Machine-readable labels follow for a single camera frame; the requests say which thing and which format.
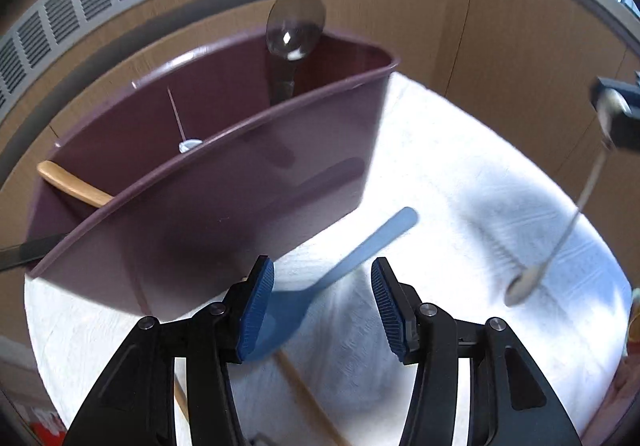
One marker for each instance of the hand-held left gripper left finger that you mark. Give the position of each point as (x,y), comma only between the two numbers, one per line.
(257,311)

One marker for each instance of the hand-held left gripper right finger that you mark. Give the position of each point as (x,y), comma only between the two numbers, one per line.
(387,311)

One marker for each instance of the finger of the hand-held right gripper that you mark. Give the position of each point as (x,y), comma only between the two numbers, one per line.
(631,93)
(629,133)

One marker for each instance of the blue plastic spoon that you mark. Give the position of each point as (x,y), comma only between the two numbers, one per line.
(350,258)

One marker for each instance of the brown plastic utensil container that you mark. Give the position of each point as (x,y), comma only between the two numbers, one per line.
(225,206)

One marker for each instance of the metal spoon with white ball end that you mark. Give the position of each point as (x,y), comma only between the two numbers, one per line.
(520,287)

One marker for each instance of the wooden chopstick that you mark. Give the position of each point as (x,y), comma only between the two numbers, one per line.
(310,401)

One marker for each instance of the white woven table cloth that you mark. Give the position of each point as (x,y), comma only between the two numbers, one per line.
(450,176)

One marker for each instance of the red plastic object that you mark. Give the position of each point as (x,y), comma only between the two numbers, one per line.
(47,431)

